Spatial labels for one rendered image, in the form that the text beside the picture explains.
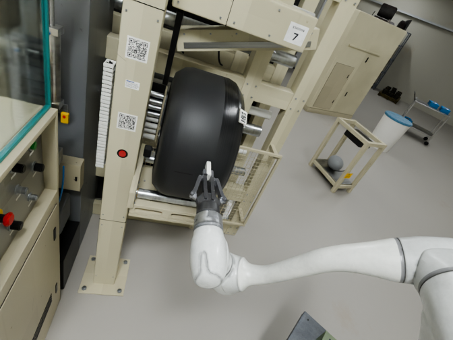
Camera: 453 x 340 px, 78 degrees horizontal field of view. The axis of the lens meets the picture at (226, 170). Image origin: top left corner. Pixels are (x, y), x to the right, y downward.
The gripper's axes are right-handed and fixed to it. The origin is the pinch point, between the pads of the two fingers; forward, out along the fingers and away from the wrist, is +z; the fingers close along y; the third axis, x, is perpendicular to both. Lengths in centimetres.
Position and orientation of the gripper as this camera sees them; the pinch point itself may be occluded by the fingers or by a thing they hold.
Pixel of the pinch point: (207, 171)
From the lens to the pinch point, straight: 102.3
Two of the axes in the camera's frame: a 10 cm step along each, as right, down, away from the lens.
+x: -3.3, 6.7, 6.6
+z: -0.5, -7.1, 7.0
